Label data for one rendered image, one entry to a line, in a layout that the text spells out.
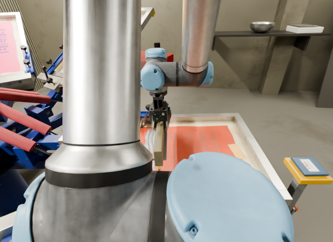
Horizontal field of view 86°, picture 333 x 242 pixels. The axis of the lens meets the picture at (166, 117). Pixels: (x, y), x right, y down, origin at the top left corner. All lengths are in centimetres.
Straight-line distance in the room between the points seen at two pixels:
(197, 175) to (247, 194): 5
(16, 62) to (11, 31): 38
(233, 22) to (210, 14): 338
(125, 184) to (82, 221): 5
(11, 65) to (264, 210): 193
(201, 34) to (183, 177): 32
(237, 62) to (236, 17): 80
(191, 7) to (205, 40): 8
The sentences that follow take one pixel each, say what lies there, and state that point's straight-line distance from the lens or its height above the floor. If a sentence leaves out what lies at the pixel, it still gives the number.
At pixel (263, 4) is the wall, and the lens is 387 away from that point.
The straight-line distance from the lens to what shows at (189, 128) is 106.
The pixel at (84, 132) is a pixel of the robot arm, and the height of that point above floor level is 148.
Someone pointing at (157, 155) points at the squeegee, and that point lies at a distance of 65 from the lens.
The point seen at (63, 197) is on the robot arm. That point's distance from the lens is 19.
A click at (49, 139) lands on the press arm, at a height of 104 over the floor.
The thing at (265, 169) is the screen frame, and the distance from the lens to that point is 86.
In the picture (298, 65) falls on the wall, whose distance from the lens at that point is 431.
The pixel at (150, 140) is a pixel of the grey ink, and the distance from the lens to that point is 97.
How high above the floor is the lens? 158
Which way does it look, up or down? 32 degrees down
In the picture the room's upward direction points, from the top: 2 degrees counter-clockwise
